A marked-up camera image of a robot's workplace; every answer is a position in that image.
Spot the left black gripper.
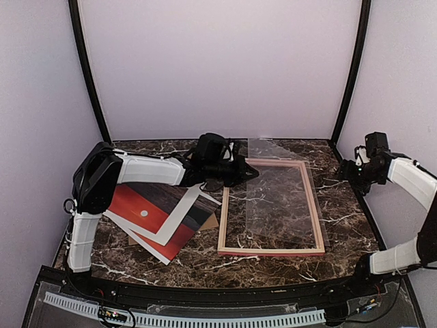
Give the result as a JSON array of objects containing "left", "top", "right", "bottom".
[{"left": 205, "top": 154, "right": 259, "bottom": 187}]

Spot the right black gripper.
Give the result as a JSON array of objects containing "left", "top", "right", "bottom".
[{"left": 334, "top": 159, "right": 383, "bottom": 193}]

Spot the clear acrylic sheet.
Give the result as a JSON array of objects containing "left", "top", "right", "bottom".
[{"left": 245, "top": 139, "right": 330, "bottom": 249}]

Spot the brown cardboard backing board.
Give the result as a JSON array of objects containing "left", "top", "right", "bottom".
[{"left": 128, "top": 214, "right": 219, "bottom": 245}]

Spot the red sunset photo print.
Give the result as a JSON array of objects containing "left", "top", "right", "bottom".
[{"left": 113, "top": 182, "right": 221, "bottom": 265}]

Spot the white photo mat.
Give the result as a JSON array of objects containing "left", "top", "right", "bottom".
[{"left": 103, "top": 184, "right": 201, "bottom": 246}]

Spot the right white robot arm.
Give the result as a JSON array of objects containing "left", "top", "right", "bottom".
[{"left": 338, "top": 132, "right": 436, "bottom": 297}]

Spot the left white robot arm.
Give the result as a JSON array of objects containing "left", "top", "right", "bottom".
[{"left": 65, "top": 133, "right": 259, "bottom": 298}]

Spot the small circuit board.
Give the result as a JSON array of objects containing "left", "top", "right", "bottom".
[{"left": 98, "top": 307, "right": 128, "bottom": 322}]

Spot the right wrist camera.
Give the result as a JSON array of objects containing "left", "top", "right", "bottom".
[{"left": 354, "top": 146, "right": 370, "bottom": 167}]

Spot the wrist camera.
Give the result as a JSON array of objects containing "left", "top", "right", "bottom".
[
  {"left": 354, "top": 146, "right": 370, "bottom": 167},
  {"left": 223, "top": 139, "right": 240, "bottom": 162}
]

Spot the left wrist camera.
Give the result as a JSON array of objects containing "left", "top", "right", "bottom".
[{"left": 223, "top": 139, "right": 240, "bottom": 162}]

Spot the black front rail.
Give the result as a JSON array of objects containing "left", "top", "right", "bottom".
[{"left": 21, "top": 266, "right": 426, "bottom": 327}]

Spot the right black corner post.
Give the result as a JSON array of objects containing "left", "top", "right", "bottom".
[{"left": 330, "top": 0, "right": 371, "bottom": 146}]

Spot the black corner post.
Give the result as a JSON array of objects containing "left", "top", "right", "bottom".
[
  {"left": 330, "top": 0, "right": 371, "bottom": 146},
  {"left": 68, "top": 0, "right": 112, "bottom": 144}
]

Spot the grey slotted cable duct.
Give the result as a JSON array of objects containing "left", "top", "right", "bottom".
[{"left": 43, "top": 292, "right": 326, "bottom": 327}]

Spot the left black corner post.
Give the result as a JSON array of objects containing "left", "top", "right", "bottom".
[{"left": 68, "top": 0, "right": 112, "bottom": 144}]

